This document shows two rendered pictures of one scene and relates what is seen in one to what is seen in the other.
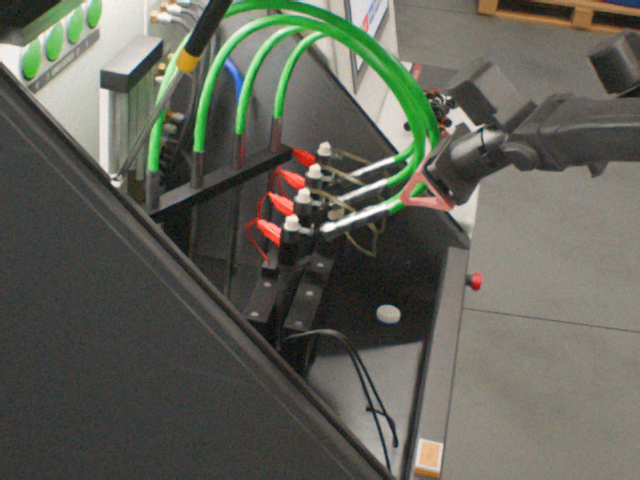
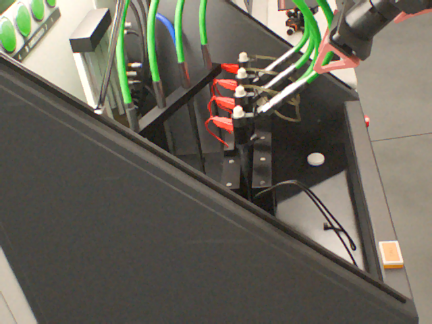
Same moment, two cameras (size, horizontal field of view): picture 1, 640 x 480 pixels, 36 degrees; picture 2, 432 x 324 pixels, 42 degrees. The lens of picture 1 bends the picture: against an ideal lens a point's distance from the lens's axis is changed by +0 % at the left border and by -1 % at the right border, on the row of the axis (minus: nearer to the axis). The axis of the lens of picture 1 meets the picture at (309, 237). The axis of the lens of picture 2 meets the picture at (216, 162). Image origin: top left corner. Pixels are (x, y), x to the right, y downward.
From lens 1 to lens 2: 33 cm
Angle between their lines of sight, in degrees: 3
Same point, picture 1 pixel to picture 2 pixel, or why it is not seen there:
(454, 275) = (356, 119)
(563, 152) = not seen: outside the picture
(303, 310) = (262, 172)
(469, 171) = (365, 31)
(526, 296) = (380, 127)
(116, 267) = (119, 178)
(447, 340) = (369, 165)
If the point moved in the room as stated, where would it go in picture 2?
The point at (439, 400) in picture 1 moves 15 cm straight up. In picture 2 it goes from (381, 209) to (383, 139)
